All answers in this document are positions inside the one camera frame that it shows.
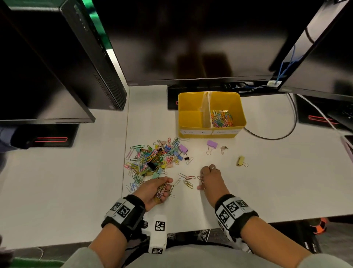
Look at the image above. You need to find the smartphone with pink case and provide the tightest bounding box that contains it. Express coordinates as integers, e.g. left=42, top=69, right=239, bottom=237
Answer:
left=340, top=135, right=353, bottom=163

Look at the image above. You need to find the pile of colorful clips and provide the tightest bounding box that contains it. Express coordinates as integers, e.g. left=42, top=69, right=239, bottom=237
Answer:
left=123, top=137, right=206, bottom=194

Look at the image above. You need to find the heap of sorted paper clips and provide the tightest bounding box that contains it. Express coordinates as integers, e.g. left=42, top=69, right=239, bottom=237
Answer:
left=210, top=109, right=234, bottom=128

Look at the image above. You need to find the black computer monitor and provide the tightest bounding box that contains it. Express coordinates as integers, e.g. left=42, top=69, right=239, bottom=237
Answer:
left=0, top=0, right=96, bottom=125
left=92, top=0, right=326, bottom=87
left=269, top=0, right=353, bottom=103

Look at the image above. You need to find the person's left hand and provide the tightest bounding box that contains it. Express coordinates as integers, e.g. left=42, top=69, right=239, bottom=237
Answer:
left=132, top=176, right=174, bottom=212

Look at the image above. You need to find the white cable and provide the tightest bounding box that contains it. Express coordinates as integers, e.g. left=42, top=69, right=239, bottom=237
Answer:
left=296, top=94, right=345, bottom=136

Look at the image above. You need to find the person's right forearm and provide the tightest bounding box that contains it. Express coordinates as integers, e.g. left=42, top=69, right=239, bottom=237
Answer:
left=240, top=216, right=312, bottom=268

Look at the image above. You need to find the yellow divided plastic bin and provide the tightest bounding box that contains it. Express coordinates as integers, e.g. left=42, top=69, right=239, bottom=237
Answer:
left=178, top=91, right=247, bottom=139

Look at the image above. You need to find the person's right hand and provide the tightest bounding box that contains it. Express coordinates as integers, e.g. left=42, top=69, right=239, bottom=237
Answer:
left=197, top=165, right=230, bottom=208

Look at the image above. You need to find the black cable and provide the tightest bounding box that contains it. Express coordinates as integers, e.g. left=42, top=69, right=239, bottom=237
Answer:
left=243, top=93, right=298, bottom=141

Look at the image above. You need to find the orange and black shoe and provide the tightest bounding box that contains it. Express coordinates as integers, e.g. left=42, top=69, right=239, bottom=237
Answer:
left=309, top=217, right=329, bottom=235

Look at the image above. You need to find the black keyboard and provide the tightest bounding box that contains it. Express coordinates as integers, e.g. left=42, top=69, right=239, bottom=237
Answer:
left=327, top=103, right=353, bottom=130

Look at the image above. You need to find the black desktop computer tower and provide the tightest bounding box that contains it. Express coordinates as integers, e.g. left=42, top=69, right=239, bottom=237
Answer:
left=3, top=0, right=127, bottom=111

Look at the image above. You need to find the blue cable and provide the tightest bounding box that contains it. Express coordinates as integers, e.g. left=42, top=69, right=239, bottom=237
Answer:
left=233, top=45, right=304, bottom=90

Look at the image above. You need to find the black wristband with markers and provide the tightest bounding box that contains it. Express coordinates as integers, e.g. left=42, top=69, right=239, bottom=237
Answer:
left=214, top=194, right=259, bottom=239
left=101, top=194, right=146, bottom=242

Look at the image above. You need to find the black monitor stand base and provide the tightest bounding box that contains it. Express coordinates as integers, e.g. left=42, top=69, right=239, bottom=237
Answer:
left=293, top=94, right=353, bottom=132
left=11, top=124, right=80, bottom=149

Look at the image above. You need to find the small bunch of paper clips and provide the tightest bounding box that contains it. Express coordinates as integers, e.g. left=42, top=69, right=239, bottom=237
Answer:
left=154, top=181, right=176, bottom=204

